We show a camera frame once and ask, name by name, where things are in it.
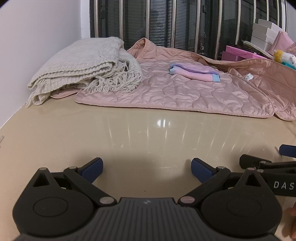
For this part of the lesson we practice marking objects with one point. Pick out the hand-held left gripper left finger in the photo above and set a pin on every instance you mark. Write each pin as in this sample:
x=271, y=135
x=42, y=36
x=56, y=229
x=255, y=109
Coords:
x=92, y=168

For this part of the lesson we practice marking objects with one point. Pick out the white and yellow plush toy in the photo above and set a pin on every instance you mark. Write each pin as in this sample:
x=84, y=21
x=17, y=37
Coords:
x=289, y=59

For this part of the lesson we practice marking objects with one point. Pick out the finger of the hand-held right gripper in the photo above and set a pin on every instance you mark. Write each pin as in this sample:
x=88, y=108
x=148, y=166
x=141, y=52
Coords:
x=251, y=161
x=286, y=150

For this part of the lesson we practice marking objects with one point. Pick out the stack of white boxes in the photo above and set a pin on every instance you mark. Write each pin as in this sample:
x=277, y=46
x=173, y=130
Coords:
x=261, y=30

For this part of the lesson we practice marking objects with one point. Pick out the pink and blue garment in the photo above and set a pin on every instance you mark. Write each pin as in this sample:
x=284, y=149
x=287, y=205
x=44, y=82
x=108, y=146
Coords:
x=196, y=71

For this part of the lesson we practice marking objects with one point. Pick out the dark window with metal bars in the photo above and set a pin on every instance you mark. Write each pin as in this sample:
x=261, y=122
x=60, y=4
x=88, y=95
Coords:
x=161, y=23

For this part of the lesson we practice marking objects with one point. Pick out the pink flat box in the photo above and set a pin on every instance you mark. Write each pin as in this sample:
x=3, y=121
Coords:
x=235, y=52

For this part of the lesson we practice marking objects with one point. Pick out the pink quilted jacket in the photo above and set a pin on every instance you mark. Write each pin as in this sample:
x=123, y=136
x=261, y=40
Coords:
x=185, y=97

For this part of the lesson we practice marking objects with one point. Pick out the cream knitted fringed blanket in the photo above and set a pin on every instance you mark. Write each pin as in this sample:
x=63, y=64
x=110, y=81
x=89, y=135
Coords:
x=76, y=60

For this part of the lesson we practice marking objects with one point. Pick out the pink folded cushion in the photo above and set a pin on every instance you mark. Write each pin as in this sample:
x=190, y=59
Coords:
x=283, y=39

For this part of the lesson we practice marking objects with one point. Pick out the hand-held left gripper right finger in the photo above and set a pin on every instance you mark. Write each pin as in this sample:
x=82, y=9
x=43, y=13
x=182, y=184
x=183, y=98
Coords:
x=201, y=172

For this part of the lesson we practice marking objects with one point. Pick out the white flat book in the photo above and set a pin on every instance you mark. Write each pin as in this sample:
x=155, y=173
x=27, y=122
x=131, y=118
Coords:
x=254, y=45

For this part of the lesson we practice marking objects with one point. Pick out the person's right hand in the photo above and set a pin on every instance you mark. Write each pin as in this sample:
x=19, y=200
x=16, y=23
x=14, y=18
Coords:
x=291, y=216

